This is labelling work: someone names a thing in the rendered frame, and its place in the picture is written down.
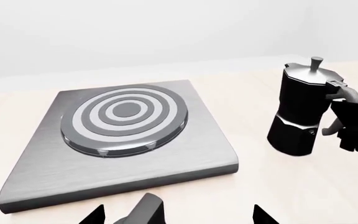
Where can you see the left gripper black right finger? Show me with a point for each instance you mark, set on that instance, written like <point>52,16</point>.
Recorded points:
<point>262,217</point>

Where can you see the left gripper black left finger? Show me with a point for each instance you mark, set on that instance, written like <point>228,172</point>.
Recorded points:
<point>95,217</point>

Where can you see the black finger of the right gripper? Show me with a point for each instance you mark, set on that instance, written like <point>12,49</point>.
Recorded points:
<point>343,113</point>

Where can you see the black moka pot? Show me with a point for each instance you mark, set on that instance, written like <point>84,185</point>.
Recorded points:
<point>300,102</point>

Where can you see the grey single-burner stove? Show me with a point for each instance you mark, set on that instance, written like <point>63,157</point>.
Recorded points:
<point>73,168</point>

